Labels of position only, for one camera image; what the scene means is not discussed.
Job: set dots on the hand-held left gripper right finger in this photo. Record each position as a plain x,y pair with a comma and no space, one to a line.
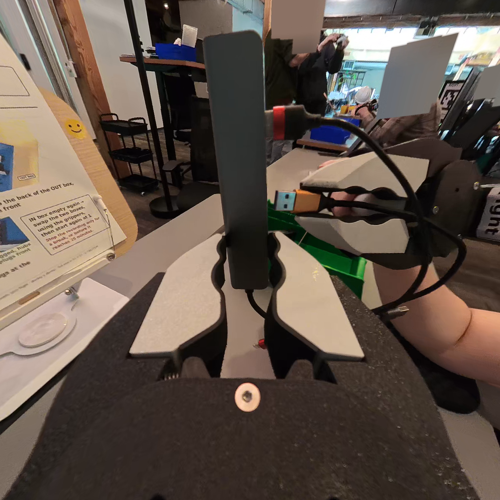
312,308

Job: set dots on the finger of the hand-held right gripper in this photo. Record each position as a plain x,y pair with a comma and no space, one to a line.
371,172
363,238

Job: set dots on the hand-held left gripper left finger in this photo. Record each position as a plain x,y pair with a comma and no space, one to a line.
179,308

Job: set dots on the grey usb hub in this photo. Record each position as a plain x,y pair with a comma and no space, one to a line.
234,156

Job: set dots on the person's right forearm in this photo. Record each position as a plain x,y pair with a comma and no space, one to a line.
429,324

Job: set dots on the small red plug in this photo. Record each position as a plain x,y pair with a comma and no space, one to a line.
260,344

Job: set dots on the person's right hand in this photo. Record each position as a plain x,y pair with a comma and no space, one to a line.
344,203

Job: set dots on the green plastic bin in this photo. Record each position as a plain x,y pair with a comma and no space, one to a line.
332,257

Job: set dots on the blue plastic bin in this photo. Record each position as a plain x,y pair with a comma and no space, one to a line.
175,52
332,131

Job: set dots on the white sign stand base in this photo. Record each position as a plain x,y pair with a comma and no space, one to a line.
97,304

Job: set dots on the black tagged device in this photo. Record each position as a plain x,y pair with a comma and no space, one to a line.
453,97

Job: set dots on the wooden sign board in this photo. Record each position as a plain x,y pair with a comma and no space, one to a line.
113,187

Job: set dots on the black rolling cart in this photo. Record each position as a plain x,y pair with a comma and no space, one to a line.
131,156

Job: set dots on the black office chair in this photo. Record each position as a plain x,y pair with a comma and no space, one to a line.
183,136

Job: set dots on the printed instruction sheet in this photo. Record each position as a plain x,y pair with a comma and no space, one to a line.
39,175

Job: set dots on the yellow smiley sticker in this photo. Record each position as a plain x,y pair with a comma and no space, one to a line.
75,129

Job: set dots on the black pole stand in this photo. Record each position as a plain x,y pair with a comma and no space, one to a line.
146,97

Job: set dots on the white paper packet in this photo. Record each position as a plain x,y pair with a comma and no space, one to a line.
190,35

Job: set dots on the wooden standing desk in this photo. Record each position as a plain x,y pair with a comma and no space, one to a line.
168,63

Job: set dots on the wooden post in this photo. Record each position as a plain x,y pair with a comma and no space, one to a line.
86,78

